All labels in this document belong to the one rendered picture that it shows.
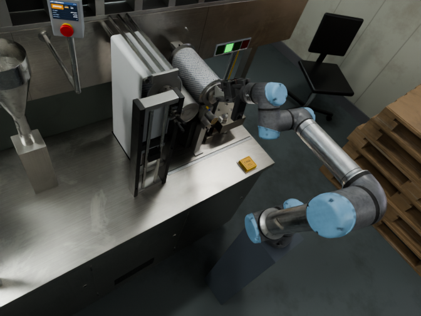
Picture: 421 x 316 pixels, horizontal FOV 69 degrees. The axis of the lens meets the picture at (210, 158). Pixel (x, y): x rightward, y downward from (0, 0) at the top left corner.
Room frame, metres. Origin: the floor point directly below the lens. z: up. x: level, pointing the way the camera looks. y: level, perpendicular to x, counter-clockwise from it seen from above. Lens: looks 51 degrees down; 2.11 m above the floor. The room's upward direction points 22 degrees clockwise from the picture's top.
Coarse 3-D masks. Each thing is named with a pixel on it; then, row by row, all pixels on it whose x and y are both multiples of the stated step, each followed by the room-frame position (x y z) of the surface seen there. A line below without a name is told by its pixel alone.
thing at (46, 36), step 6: (42, 36) 0.78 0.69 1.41; (48, 36) 0.80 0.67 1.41; (48, 42) 0.76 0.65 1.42; (54, 48) 0.74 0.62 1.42; (54, 54) 0.72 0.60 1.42; (60, 60) 0.70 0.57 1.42; (60, 66) 0.68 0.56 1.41; (66, 72) 0.66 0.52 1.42; (72, 78) 0.65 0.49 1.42; (72, 84) 0.63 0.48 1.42
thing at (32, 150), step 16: (0, 64) 0.57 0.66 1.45; (16, 64) 0.59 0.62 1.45; (0, 96) 0.47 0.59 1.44; (16, 96) 0.50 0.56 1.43; (16, 112) 0.50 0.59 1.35; (16, 128) 0.50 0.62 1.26; (16, 144) 0.50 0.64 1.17; (32, 144) 0.52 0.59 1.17; (32, 160) 0.49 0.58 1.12; (48, 160) 0.53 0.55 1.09; (32, 176) 0.47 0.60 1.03; (48, 176) 0.51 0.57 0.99
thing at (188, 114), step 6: (186, 90) 1.02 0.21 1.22; (186, 96) 0.97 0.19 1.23; (186, 102) 0.93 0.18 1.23; (192, 102) 0.95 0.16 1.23; (186, 108) 0.93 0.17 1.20; (192, 108) 0.96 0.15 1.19; (198, 108) 0.98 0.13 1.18; (186, 114) 0.94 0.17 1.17; (192, 114) 0.97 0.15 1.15; (186, 120) 0.94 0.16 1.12
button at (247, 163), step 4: (248, 156) 1.06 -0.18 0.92; (240, 160) 1.01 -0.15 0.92; (244, 160) 1.02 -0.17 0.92; (248, 160) 1.03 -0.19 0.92; (252, 160) 1.05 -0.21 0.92; (240, 164) 1.00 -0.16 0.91; (244, 164) 1.00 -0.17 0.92; (248, 164) 1.01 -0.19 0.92; (252, 164) 1.02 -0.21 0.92; (256, 164) 1.03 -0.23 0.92; (244, 168) 0.98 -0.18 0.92; (248, 168) 0.98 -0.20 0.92; (252, 168) 1.00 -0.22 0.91
